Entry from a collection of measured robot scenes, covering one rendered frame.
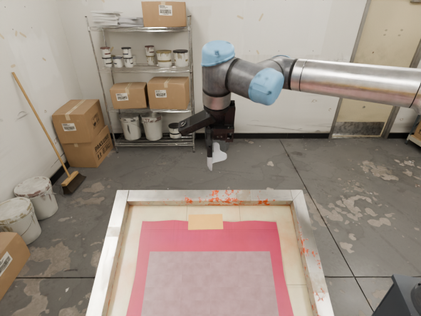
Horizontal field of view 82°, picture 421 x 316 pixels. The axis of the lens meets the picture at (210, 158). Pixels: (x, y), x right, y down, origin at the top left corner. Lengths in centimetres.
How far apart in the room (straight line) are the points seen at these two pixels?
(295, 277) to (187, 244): 31
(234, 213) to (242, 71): 43
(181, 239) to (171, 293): 14
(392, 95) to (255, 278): 53
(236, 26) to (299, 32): 88
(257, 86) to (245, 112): 352
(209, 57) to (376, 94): 35
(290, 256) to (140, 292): 41
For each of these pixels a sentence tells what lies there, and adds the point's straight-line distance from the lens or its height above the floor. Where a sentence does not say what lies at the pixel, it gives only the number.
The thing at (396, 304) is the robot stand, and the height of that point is 114.
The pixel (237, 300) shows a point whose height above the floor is 126.
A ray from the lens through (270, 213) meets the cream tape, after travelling 79.
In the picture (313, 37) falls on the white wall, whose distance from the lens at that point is 403.
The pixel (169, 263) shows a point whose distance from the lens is 73.
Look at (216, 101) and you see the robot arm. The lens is 62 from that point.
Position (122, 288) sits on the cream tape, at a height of 127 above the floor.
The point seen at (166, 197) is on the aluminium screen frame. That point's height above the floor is 140.
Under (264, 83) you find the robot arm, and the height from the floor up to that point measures 176.
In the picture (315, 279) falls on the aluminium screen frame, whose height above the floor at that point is 131.
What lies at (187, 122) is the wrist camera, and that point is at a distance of 70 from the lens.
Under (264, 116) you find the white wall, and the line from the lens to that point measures 413.
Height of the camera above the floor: 189
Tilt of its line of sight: 31 degrees down
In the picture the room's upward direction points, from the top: straight up
